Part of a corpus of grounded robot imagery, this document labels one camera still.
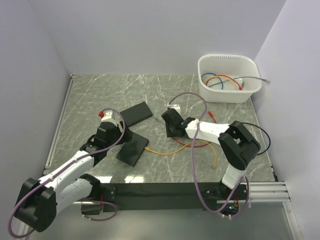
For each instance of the black base beam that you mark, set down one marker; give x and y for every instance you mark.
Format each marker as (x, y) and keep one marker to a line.
(163, 196)

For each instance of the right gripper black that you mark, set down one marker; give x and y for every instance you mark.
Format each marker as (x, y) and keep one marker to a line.
(169, 133)

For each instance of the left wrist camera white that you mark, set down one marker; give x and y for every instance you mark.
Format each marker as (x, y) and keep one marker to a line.
(107, 116)

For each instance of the black network switch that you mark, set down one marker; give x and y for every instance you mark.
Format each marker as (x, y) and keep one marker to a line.
(132, 150)
(136, 114)

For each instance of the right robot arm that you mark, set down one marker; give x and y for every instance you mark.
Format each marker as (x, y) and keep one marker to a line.
(238, 144)

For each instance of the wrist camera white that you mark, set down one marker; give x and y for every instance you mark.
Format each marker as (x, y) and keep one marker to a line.
(175, 107)
(107, 116)

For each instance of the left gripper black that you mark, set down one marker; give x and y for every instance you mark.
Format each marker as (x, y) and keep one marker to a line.
(127, 137)

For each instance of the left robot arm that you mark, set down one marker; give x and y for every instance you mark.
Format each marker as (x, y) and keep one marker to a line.
(39, 201)

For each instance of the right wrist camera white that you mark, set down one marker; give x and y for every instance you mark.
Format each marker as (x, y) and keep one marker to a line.
(175, 107)

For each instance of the white plastic bin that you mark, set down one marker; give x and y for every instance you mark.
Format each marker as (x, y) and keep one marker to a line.
(226, 78)

